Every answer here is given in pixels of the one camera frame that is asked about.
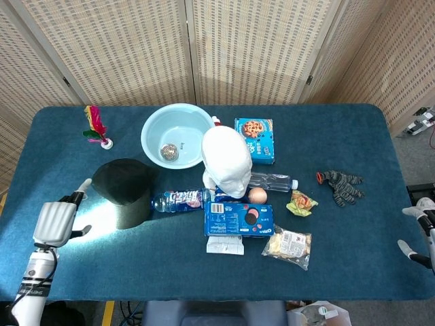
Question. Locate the white bottle red cap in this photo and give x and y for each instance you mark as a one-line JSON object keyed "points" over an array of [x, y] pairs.
{"points": [[216, 120]]}

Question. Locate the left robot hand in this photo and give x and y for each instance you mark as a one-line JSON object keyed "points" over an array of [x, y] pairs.
{"points": [[54, 222]]}

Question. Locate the blue chocolate chip cookie box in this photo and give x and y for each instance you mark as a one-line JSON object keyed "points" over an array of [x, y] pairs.
{"points": [[258, 136]]}

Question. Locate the grey knit glove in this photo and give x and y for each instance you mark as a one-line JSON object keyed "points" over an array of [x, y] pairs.
{"points": [[343, 188]]}

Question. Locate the clear plastic bag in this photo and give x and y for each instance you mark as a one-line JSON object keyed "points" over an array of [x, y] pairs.
{"points": [[319, 314]]}

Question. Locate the blue Oreo cookie box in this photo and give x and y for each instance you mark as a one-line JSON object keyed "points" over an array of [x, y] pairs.
{"points": [[234, 224]]}

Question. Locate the white foam mannequin head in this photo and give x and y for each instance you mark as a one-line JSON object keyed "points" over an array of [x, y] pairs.
{"points": [[226, 156]]}

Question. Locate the black baseball cap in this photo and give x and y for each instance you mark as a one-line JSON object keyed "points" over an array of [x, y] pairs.
{"points": [[122, 183]]}

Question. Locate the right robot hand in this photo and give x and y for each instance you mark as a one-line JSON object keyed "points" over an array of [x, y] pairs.
{"points": [[432, 231]]}

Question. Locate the light blue plastic basin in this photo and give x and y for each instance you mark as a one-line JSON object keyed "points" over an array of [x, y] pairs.
{"points": [[170, 125]]}

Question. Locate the pink feather shuttlecock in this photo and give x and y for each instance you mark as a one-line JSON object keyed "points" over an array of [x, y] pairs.
{"points": [[96, 127]]}

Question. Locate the electronics on floor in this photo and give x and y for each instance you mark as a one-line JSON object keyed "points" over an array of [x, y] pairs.
{"points": [[419, 124]]}

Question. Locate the brown egg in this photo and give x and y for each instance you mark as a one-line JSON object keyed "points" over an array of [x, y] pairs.
{"points": [[258, 196]]}

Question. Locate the dark blue robot torso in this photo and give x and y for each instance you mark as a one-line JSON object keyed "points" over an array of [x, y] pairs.
{"points": [[214, 314]]}

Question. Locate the black box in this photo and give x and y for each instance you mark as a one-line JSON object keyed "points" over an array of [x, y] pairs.
{"points": [[421, 192]]}

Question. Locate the white paper receipt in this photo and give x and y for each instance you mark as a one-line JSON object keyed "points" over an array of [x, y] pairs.
{"points": [[224, 245]]}

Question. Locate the clear water bottle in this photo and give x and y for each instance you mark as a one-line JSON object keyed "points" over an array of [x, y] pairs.
{"points": [[275, 182]]}

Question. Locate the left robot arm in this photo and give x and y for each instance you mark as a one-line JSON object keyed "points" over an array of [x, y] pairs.
{"points": [[34, 282]]}

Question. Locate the blue sports drink bottle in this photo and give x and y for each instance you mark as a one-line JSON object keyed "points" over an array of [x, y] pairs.
{"points": [[180, 200]]}

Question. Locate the green snack packet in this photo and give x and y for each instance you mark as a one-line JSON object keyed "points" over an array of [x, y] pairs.
{"points": [[300, 203]]}

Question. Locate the metal scrubber ball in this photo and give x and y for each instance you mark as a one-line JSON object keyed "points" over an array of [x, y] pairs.
{"points": [[169, 151]]}

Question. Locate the woven folding screen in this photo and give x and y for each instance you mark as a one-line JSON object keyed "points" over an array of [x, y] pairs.
{"points": [[119, 51]]}

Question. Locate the bread in clear bag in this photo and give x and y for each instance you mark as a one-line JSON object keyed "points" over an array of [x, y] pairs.
{"points": [[289, 244]]}

